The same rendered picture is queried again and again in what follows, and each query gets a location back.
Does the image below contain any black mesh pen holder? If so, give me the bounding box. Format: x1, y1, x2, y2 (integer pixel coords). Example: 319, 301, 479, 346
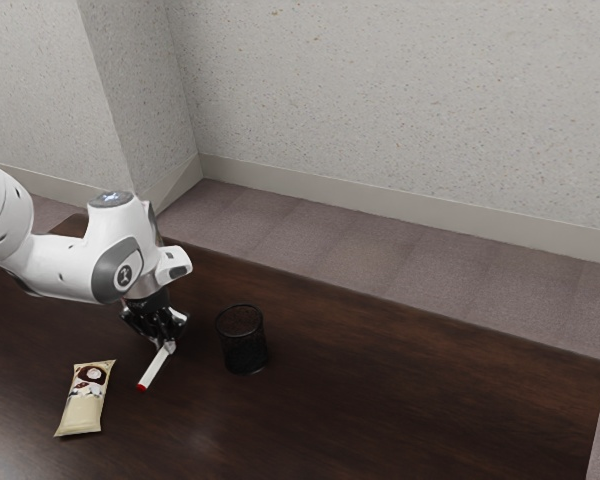
215, 304, 270, 376

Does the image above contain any white marker with red cap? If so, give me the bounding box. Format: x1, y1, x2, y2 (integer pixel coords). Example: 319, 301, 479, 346
136, 346, 171, 391

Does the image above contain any cream snack packet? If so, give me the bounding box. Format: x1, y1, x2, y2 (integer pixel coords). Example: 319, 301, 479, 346
53, 357, 118, 439

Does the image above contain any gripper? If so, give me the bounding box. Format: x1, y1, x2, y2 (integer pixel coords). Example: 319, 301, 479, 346
118, 290, 189, 356

